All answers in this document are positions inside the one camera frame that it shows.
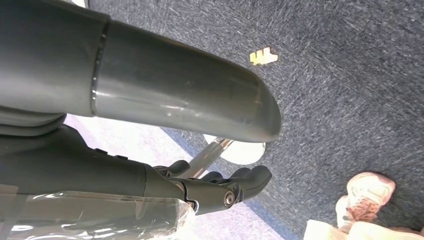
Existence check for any person's pale pink shoe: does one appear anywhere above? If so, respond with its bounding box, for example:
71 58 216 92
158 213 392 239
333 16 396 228
335 171 397 233

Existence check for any person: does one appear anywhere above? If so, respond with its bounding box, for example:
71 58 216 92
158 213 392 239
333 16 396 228
303 171 424 240

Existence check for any chrome pole white base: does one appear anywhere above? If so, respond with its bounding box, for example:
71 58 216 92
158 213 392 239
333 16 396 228
187 133 267 180

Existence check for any yellow floor marker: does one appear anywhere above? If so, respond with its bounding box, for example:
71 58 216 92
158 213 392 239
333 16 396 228
249 46 279 66

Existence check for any clear plastic wrap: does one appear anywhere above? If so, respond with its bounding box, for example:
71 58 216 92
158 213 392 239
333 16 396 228
0 190 200 240

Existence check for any ribbed grey right arm sleeve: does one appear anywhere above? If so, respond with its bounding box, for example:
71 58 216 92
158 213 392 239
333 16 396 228
0 105 68 137

